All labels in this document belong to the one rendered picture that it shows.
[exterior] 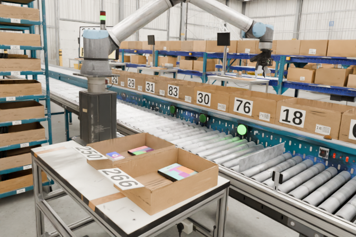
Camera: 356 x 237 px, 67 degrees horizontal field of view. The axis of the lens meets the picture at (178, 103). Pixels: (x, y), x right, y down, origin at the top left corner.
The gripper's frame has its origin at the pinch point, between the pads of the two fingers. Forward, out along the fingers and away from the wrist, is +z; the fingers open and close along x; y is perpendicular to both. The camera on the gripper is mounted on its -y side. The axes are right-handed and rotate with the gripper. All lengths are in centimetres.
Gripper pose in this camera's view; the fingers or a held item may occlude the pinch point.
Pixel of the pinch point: (259, 76)
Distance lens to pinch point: 205.6
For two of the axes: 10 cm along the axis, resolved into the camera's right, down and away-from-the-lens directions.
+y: 6.5, 1.7, -7.4
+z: -0.4, 9.8, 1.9
